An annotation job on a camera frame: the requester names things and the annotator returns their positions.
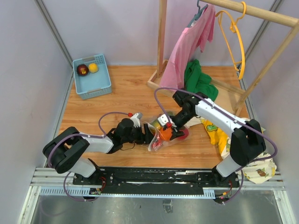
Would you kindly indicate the green cloth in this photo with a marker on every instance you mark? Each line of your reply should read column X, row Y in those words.
column 196, row 80

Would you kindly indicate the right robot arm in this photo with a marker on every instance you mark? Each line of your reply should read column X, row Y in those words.
column 246, row 140

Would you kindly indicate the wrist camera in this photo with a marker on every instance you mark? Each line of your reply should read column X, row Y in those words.
column 164, row 121
column 136, row 119

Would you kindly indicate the dark red fake apple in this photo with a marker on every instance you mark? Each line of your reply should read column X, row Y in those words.
column 82, row 70

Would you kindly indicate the green fake fruit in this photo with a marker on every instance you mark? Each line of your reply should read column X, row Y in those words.
column 156, row 124

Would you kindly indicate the pink shirt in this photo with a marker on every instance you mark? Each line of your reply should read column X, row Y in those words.
column 197, row 33

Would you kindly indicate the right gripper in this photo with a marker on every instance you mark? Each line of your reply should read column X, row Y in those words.
column 175, row 134

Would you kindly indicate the teal hanger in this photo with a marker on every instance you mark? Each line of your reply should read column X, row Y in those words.
column 198, row 14

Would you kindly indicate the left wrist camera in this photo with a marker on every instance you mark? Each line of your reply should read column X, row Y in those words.
column 136, row 119

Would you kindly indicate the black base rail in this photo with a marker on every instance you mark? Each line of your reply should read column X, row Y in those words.
column 156, row 182

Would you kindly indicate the orange round fake fruit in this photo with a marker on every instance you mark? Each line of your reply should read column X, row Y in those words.
column 165, row 134

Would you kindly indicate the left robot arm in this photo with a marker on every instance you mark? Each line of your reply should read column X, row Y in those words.
column 64, row 153

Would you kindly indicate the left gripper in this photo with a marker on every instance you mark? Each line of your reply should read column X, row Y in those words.
column 146, row 137

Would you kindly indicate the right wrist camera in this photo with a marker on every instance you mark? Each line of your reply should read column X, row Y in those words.
column 164, row 121

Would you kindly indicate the light blue plastic basket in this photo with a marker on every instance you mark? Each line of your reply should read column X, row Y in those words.
column 92, row 84

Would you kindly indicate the yellow fake fruit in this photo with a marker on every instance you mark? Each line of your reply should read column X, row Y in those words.
column 93, row 68

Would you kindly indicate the clear zip top bag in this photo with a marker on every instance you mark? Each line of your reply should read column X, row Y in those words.
column 156, row 134

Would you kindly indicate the red fake fruit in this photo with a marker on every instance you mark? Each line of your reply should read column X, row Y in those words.
column 183, row 134

